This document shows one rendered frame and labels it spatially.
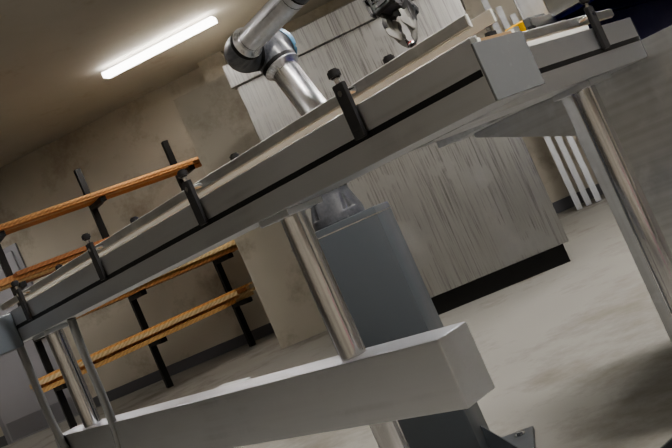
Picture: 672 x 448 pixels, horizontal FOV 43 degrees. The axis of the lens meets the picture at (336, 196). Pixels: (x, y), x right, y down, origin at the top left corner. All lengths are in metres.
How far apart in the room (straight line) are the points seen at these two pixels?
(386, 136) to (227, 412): 0.84
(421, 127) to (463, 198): 4.26
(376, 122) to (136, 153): 8.87
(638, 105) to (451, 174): 3.58
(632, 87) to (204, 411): 1.18
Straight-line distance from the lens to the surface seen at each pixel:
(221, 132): 7.68
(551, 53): 1.65
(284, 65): 2.54
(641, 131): 1.99
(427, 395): 1.45
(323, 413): 1.65
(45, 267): 8.33
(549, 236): 5.50
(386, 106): 1.27
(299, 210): 1.53
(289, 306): 7.62
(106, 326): 10.48
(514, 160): 5.47
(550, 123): 2.21
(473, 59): 1.17
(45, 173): 10.64
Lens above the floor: 0.77
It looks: 2 degrees up
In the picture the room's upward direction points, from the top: 24 degrees counter-clockwise
